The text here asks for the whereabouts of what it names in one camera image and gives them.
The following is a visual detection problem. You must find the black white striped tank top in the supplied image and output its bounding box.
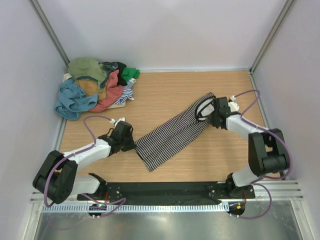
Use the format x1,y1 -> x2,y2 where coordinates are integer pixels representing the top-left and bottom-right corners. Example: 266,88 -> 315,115
135,92 -> 216,172

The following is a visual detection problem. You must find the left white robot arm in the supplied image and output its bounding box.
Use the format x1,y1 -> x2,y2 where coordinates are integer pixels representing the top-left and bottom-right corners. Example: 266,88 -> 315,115
32,118 -> 136,204

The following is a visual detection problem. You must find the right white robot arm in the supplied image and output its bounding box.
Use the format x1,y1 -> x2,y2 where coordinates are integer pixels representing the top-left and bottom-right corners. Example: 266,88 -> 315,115
208,97 -> 291,198

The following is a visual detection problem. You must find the blue white striped tank top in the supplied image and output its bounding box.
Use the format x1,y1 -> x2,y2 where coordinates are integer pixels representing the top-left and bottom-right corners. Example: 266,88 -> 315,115
113,78 -> 137,104

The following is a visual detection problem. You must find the salmon pink tank top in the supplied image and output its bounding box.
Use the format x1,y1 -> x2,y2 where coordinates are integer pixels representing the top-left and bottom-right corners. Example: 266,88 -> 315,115
89,70 -> 124,113

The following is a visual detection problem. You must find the mustard yellow tank top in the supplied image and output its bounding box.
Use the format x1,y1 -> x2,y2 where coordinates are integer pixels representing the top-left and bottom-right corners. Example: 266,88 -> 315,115
76,79 -> 108,101

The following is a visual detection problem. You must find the bright green tank top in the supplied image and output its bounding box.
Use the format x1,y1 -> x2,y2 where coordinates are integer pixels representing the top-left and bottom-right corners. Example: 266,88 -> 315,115
121,67 -> 140,82

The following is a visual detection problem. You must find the light blue tank top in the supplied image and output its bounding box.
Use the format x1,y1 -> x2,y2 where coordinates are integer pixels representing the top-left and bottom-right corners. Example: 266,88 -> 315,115
54,77 -> 98,121

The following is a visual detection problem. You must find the olive green tank top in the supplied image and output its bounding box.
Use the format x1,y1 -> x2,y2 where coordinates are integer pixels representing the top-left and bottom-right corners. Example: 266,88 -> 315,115
67,57 -> 109,89

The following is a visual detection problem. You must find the white tray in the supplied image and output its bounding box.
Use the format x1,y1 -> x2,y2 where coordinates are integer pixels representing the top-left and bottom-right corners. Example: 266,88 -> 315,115
63,73 -> 126,109

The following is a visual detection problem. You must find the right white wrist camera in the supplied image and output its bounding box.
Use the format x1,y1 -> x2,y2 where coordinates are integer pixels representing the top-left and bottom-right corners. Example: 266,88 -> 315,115
228,95 -> 240,112

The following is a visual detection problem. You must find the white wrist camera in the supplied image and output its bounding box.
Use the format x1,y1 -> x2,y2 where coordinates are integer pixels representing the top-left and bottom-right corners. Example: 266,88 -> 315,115
109,117 -> 126,126
228,95 -> 240,112

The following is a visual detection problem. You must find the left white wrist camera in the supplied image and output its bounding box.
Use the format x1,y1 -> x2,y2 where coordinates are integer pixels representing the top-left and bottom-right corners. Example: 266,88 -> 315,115
109,117 -> 126,126

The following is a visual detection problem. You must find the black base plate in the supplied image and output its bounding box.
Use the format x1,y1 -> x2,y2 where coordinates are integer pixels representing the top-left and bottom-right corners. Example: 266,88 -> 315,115
90,181 -> 256,206

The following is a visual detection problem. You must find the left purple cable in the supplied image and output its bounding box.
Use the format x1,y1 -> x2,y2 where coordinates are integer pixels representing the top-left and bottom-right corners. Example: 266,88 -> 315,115
43,115 -> 127,217

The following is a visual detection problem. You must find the slotted cable duct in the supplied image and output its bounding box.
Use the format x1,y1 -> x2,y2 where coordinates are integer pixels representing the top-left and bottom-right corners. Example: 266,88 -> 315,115
42,202 -> 229,214

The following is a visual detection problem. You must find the aluminium frame rail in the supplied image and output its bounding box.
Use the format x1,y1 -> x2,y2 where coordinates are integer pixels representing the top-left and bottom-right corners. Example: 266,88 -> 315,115
29,180 -> 305,203

